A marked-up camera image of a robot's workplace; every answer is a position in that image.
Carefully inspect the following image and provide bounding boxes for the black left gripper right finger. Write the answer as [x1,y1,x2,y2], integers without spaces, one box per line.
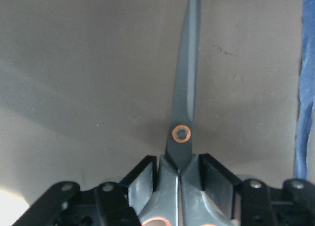
[198,154,315,226]

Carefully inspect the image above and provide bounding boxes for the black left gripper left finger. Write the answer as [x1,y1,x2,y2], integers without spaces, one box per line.
[14,156,157,226]

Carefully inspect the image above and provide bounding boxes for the black orange scissors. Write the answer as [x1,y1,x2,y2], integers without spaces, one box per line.
[138,0,232,226]

